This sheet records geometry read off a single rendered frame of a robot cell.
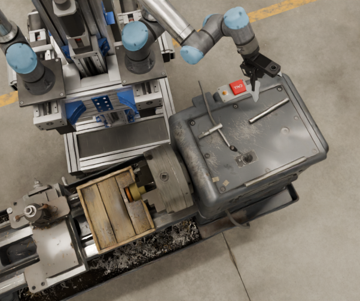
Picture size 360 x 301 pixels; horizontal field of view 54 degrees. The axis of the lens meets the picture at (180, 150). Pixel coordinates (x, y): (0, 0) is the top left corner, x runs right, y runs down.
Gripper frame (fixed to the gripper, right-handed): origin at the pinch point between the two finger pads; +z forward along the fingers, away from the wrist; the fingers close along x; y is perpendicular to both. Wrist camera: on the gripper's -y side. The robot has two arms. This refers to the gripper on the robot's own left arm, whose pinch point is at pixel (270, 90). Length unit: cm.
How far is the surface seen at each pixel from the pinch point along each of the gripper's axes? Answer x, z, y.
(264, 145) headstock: 12.7, 21.1, 0.6
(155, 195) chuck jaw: 60, 19, 24
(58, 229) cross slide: 104, 13, 49
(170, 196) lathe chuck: 56, 15, 13
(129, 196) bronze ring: 69, 13, 30
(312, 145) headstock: -1.5, 30.4, -10.4
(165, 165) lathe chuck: 48, 6, 20
